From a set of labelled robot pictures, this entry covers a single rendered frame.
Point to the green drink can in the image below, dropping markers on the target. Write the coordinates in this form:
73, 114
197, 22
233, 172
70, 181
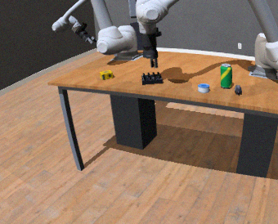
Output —
226, 76

